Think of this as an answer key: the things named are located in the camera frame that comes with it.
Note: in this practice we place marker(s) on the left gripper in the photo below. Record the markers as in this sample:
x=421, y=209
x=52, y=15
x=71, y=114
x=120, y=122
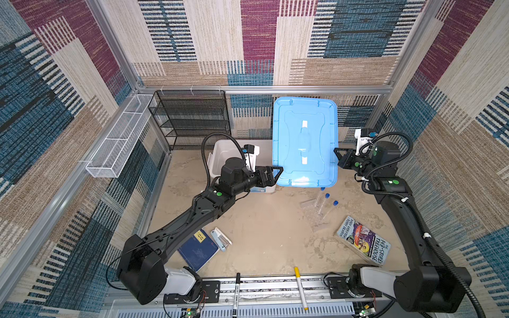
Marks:
x=268, y=181

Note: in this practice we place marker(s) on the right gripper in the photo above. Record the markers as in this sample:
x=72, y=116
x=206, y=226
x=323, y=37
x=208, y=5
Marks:
x=345, y=159

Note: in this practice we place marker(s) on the blue plastic lid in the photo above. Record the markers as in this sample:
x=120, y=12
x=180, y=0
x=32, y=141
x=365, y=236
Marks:
x=305, y=134

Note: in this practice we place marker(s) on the blue-capped test tube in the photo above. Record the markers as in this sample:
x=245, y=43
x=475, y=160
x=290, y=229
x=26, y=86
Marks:
x=321, y=198
x=330, y=207
x=323, y=204

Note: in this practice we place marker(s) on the white plastic bin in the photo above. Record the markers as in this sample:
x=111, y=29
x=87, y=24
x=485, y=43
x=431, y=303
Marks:
x=228, y=171

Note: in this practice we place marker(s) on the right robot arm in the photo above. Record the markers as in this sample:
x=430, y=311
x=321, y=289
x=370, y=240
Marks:
x=433, y=283

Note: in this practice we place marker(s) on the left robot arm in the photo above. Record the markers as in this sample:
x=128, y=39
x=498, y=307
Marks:
x=142, y=263

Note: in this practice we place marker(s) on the colourful treehouse paperback book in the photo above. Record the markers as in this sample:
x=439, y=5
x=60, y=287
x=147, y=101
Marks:
x=371, y=246

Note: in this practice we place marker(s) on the yellow-capped white marker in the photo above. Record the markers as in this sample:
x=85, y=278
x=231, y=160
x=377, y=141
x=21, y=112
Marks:
x=301, y=289

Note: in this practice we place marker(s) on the black mesh shelf rack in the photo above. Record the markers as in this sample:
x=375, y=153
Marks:
x=185, y=118

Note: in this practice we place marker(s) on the blue notebook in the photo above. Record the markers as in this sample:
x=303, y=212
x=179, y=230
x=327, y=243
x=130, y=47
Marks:
x=198, y=250

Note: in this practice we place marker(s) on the black marker pen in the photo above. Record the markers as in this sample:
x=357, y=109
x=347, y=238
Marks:
x=236, y=295

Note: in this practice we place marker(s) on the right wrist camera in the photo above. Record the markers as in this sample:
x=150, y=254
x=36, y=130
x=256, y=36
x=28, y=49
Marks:
x=364, y=139

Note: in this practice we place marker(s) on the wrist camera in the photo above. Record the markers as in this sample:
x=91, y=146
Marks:
x=364, y=139
x=250, y=153

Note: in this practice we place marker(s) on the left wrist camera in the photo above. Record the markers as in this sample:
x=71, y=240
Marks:
x=250, y=153

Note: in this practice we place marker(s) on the white wire basket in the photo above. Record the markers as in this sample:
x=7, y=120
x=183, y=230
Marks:
x=114, y=151

